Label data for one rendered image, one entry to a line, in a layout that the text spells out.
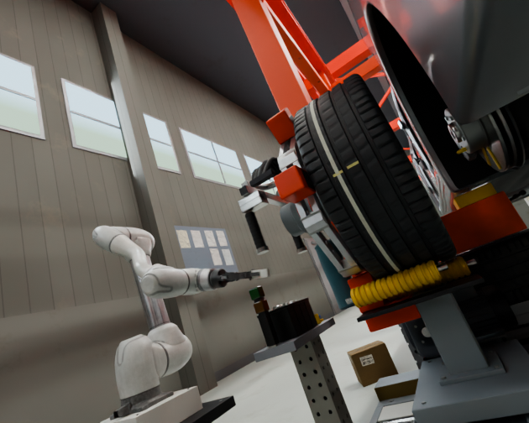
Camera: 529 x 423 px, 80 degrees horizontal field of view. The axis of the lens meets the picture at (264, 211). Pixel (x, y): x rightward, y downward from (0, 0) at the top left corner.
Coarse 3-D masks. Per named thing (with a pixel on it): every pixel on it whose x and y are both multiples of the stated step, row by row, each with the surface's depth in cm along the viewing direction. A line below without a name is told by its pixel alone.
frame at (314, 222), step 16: (288, 144) 108; (288, 160) 94; (304, 208) 91; (320, 208) 88; (304, 224) 89; (320, 224) 88; (320, 240) 91; (336, 240) 90; (336, 256) 96; (352, 256) 94; (352, 272) 96
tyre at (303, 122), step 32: (320, 96) 99; (352, 96) 84; (320, 128) 86; (352, 128) 80; (384, 128) 75; (320, 160) 83; (352, 160) 79; (384, 160) 75; (320, 192) 83; (352, 192) 79; (384, 192) 76; (416, 192) 74; (352, 224) 81; (384, 224) 79; (416, 224) 78; (416, 256) 86; (448, 256) 88
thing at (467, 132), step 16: (448, 112) 90; (496, 112) 76; (464, 128) 86; (480, 128) 85; (496, 128) 77; (464, 144) 92; (480, 144) 88; (496, 144) 81; (512, 144) 78; (512, 160) 82
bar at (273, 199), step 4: (240, 188) 109; (244, 188) 108; (248, 188) 109; (252, 188) 111; (240, 192) 109; (244, 192) 108; (248, 192) 107; (252, 192) 110; (264, 192) 119; (268, 192) 122; (244, 196) 110; (268, 196) 120; (272, 196) 124; (276, 196) 127; (268, 200) 121; (272, 200) 123; (276, 200) 126; (280, 200) 129; (272, 204) 128; (276, 204) 129; (280, 204) 131; (284, 204) 133
